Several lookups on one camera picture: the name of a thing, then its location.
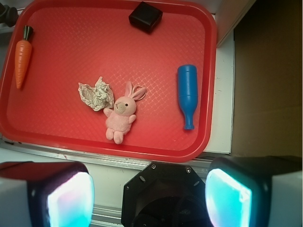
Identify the brown cardboard box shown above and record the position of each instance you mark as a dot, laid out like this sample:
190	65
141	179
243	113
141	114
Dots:
268	88

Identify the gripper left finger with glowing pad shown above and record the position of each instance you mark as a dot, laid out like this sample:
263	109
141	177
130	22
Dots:
45	194

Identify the orange toy carrot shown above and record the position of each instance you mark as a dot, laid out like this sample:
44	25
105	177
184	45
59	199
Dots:
22	56

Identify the black square box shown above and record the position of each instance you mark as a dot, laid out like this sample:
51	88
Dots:
145	17

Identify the pink plush bunny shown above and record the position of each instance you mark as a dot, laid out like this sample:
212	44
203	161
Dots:
121	117

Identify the crumpled white paper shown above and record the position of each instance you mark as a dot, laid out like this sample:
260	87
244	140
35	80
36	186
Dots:
98	97

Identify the black clamp knob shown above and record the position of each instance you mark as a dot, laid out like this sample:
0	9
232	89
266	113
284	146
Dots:
8	15

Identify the blue plastic bottle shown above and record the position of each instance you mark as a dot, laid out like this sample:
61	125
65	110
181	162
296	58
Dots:
187	93

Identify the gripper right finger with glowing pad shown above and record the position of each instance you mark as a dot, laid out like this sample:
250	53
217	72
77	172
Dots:
255	191

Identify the red plastic tray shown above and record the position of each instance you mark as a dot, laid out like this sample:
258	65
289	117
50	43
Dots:
77	41

